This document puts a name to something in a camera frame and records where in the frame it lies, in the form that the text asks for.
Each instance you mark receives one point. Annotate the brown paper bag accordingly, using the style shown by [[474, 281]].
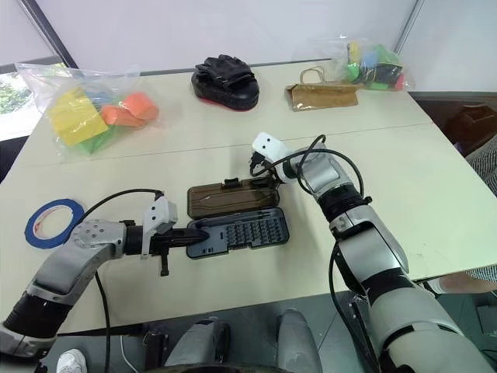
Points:
[[322, 95]]

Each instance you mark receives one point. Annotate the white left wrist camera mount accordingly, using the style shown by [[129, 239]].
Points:
[[161, 211]]

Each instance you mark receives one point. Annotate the white sneaker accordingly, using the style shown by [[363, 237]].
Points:
[[71, 361]]

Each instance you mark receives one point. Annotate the bystander in striped clothing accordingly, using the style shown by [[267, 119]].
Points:
[[483, 167]]

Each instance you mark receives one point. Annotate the yellow foam block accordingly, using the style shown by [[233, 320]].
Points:
[[75, 116]]

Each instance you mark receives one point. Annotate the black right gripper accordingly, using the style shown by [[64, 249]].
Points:
[[259, 163]]

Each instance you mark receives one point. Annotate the black boxing focus pad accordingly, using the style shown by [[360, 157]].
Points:
[[227, 87]]

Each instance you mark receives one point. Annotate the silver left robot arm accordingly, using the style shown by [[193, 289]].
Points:
[[58, 264]]

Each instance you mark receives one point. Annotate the bystander bare forearm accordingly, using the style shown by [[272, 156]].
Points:
[[462, 281]]

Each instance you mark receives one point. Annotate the black diagonal window frame bar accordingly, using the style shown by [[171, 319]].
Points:
[[46, 33]]

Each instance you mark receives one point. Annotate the clear bag of foam blocks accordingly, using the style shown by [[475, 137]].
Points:
[[89, 109]]

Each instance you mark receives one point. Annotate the dark brown box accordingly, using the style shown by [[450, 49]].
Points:
[[471, 124]]

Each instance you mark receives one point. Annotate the blue tape roll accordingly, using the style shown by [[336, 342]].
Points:
[[35, 237]]

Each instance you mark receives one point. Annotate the screwdriver bit case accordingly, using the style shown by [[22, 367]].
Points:
[[237, 225]]

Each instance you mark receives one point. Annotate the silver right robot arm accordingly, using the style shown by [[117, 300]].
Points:
[[372, 248]]

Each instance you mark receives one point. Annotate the orange foam block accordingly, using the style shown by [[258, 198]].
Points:
[[134, 110]]

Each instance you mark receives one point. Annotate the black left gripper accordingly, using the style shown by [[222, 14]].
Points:
[[161, 242]]

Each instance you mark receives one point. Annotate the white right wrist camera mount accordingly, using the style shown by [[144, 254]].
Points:
[[268, 145]]

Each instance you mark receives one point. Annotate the clear bag of colourful items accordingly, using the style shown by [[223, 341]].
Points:
[[372, 64]]

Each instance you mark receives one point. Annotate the grey rounded robot leg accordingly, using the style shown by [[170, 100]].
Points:
[[198, 346], [299, 342]]

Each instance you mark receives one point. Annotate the green foam block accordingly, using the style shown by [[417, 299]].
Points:
[[95, 141]]

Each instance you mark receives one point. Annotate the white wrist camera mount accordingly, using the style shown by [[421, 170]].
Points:
[[161, 211], [268, 145]]

